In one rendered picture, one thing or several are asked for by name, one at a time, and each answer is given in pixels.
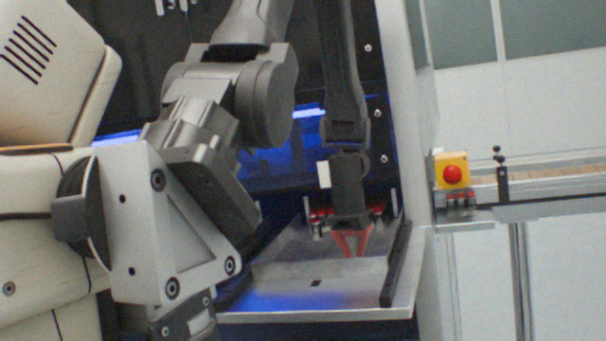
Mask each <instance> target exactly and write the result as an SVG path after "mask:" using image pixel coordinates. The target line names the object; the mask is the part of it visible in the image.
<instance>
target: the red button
mask: <svg viewBox="0 0 606 341"><path fill-rule="evenodd" d="M461 178H462V171H461V169H460V168H459V167H458V166H455V165H451V166H448V167H446V168H445V169H444V171H443V179H444V180H445V182H447V183H448V185H451V184H456V183H458V182H459V181H460V180H461Z"/></svg>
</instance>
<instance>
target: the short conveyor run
mask: <svg viewBox="0 0 606 341"><path fill-rule="evenodd" d="M492 150H493V151H494V152H496V154H494V155H493V156H492V159H493V161H488V162H478V163H470V164H469V169H470V177H471V187H470V188H458V189H447V190H438V189H437V181H435V184H434V189H433V200H434V209H435V214H436V217H435V220H436V218H437V213H438V212H443V211H447V201H446V197H447V196H446V195H447V194H449V193H454V194H455V199H456V194H457V193H459V192H464V193H465V198H466V192H470V191H473V192H474V193H475V199H476V207H477V208H480V207H492V209H493V213H494V221H495V222H496V221H509V220H523V219H536V218H549V217H557V216H561V215H574V214H586V213H599V212H606V149H602V150H592V151H584V152H575V153H558V154H550V155H541V156H532V157H524V158H514V159H506V157H505V156H504V155H503V154H499V152H500V151H501V146H500V145H494V146H493V147H492Z"/></svg>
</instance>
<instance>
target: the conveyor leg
mask: <svg viewBox="0 0 606 341"><path fill-rule="evenodd" d="M537 221H539V218H536V219H523V220H509V221H499V222H500V224H508V238H509V249H510V254H509V258H510V268H511V277H512V287H513V290H512V296H513V306H514V315H515V320H514V325H515V335H516V341H536V334H535V326H536V324H535V314H534V303H533V297H534V293H533V283H532V274H531V264H532V262H531V252H530V241H529V231H528V222H537Z"/></svg>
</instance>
